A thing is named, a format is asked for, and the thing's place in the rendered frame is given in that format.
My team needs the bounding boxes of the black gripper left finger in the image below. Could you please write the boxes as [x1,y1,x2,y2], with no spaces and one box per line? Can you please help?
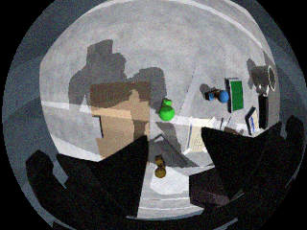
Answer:
[57,135,149,219]

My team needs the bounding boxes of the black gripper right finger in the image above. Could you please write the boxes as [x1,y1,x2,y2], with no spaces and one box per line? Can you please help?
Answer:
[201,122,283,200]

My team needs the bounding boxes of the black stamp pad tin with white and blue label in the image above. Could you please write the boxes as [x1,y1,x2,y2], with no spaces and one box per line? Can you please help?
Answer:
[245,107,260,137]

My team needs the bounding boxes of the tan cardboard box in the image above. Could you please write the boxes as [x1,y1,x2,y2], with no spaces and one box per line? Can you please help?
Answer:
[224,127,239,134]

